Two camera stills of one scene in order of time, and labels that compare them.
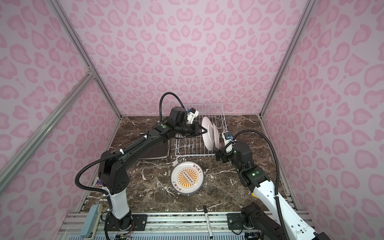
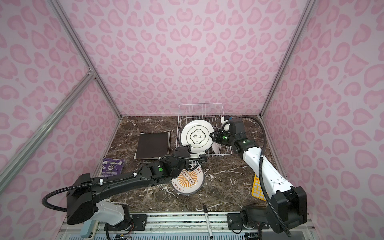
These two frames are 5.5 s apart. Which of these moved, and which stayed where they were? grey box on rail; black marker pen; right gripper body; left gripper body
Moved: left gripper body; right gripper body
Stayed: black marker pen; grey box on rail
